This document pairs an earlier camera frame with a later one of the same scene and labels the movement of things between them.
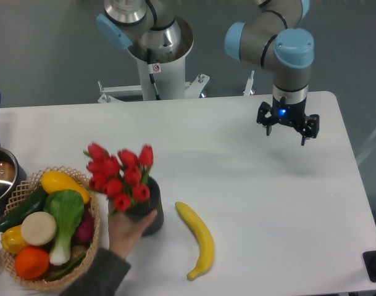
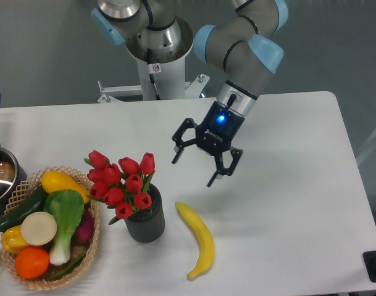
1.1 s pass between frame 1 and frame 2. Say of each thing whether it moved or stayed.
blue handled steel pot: stayed
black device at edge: stayed
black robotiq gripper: moved
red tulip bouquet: moved
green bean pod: stayed
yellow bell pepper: stayed
